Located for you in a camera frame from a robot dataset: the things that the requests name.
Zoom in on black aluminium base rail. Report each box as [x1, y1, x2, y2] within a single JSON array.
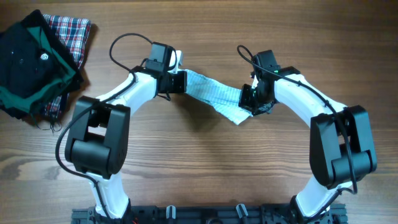
[[71, 203, 348, 224]]

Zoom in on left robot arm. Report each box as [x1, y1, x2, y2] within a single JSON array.
[[64, 42, 187, 223]]

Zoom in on light blue striped shorts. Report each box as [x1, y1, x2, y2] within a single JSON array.
[[184, 69, 252, 125]]

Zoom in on red plaid folded garment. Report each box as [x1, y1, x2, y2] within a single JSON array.
[[40, 14, 91, 119]]

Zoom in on black green folded garment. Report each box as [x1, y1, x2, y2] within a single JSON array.
[[1, 9, 83, 119]]

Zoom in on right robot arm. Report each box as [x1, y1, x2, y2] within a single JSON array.
[[239, 50, 377, 223]]

